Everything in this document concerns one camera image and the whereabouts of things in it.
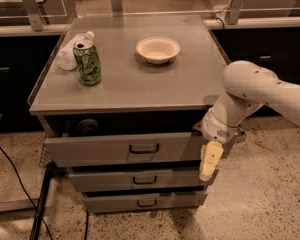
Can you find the round object inside top drawer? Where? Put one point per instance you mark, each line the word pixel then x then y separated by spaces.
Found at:
pixel 87 127

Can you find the grey metal drawer cabinet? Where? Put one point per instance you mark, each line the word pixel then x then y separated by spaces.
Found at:
pixel 190 81

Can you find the grey drawer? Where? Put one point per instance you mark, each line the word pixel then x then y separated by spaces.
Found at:
pixel 135 176
pixel 145 199
pixel 126 138

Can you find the grey bottom drawer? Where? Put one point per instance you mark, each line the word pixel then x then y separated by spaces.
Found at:
pixel 145 199

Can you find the white bowl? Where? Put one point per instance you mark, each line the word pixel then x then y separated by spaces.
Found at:
pixel 158 50

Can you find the wire mesh basket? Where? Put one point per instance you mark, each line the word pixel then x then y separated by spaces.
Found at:
pixel 45 160

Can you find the black metal stand leg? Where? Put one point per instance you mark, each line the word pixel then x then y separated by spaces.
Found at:
pixel 51 171

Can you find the grey top drawer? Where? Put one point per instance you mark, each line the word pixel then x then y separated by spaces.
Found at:
pixel 126 138

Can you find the right metal railing post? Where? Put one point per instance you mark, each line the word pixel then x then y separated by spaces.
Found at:
pixel 233 11

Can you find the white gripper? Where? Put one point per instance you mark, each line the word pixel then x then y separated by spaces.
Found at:
pixel 216 128

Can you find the grey middle drawer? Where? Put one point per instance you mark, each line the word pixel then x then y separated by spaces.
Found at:
pixel 135 176

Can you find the clear plastic water bottle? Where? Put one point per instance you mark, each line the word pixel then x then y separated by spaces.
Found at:
pixel 65 58

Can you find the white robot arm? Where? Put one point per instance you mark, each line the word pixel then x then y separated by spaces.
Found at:
pixel 247 87

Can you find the green soda can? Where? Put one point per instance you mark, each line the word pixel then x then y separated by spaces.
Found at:
pixel 88 62

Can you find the left metal railing post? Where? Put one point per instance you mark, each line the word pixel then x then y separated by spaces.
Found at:
pixel 34 15

